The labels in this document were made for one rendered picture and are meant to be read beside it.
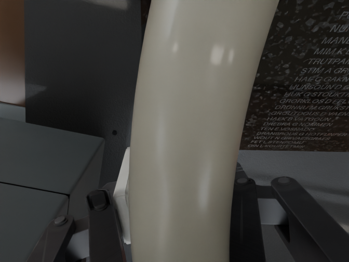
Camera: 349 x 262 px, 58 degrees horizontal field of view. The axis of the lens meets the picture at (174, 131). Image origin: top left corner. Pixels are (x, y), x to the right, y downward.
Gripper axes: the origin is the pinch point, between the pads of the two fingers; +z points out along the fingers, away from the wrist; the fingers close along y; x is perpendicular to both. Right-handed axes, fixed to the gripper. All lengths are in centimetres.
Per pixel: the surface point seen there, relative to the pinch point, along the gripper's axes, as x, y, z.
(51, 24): 16, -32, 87
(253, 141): -7.8, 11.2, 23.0
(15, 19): 20, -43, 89
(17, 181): -19, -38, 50
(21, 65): 6, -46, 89
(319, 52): 4.8, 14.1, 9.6
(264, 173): -45, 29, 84
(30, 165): -18, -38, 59
